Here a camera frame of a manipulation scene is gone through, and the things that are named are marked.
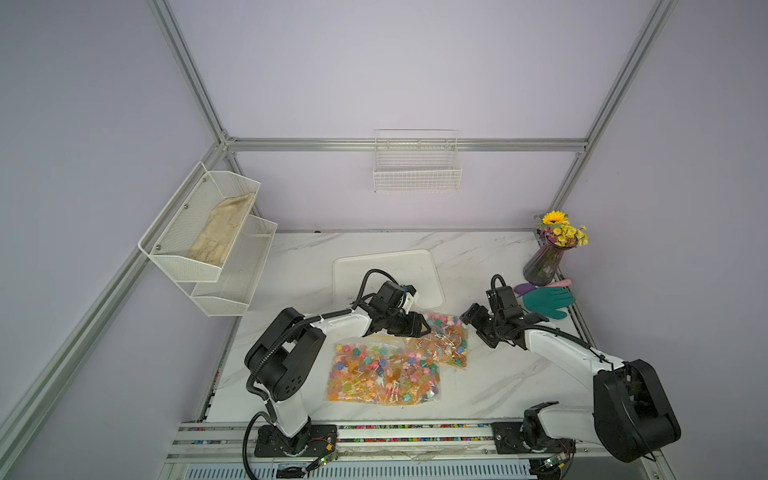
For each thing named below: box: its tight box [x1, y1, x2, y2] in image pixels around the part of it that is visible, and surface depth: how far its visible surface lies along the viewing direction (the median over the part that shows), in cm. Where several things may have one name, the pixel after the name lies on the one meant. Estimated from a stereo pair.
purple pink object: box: [514, 279, 573, 296], surface depth 106 cm
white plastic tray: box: [333, 249, 445, 311], surface depth 110 cm
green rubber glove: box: [523, 286, 575, 320], surface depth 101 cm
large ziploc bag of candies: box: [327, 334, 441, 406], surface depth 85 cm
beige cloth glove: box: [187, 193, 256, 267], surface depth 80 cm
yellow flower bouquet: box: [537, 210, 589, 248], surface depth 90 cm
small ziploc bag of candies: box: [423, 312, 469, 370], surface depth 90 cm
